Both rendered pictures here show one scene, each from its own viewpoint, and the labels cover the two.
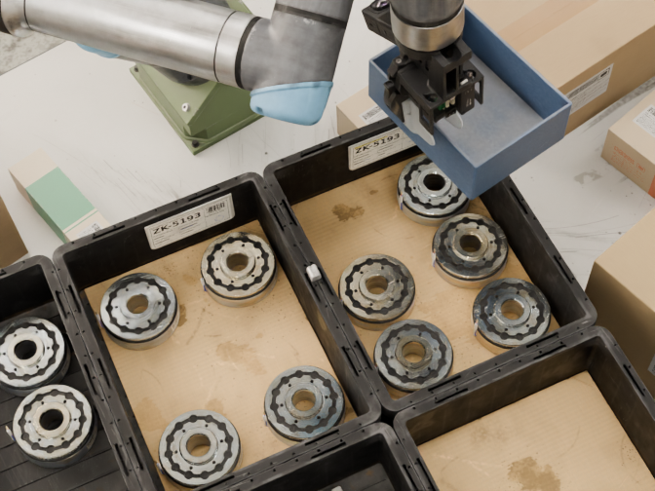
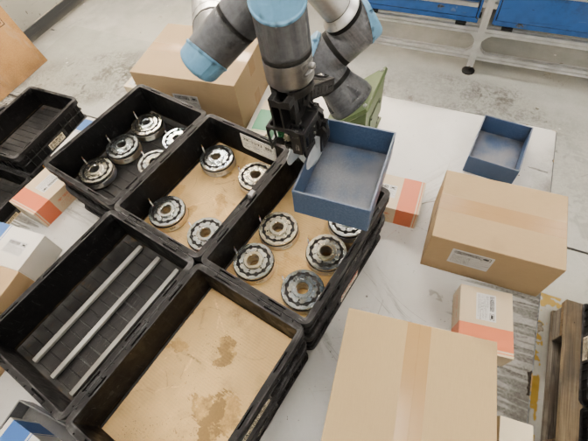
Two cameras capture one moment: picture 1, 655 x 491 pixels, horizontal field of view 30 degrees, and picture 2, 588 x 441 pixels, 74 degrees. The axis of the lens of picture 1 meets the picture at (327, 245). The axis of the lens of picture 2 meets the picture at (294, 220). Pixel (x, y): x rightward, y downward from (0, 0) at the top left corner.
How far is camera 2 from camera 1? 0.99 m
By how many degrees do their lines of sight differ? 31
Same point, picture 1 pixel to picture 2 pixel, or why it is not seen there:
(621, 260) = (358, 320)
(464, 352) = (274, 283)
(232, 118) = not seen: hidden behind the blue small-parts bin
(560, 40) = (479, 225)
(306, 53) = (206, 30)
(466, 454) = (222, 312)
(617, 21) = (518, 244)
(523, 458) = (234, 339)
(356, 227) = not seen: hidden behind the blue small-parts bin
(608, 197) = (432, 311)
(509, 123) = (354, 201)
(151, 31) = not seen: outside the picture
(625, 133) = (465, 293)
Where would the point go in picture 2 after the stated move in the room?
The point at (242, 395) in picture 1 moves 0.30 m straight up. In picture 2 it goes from (203, 213) to (164, 137)
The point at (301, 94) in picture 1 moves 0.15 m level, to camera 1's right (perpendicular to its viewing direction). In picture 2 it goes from (192, 51) to (240, 98)
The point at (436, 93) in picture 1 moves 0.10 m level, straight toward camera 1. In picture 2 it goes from (276, 122) to (221, 145)
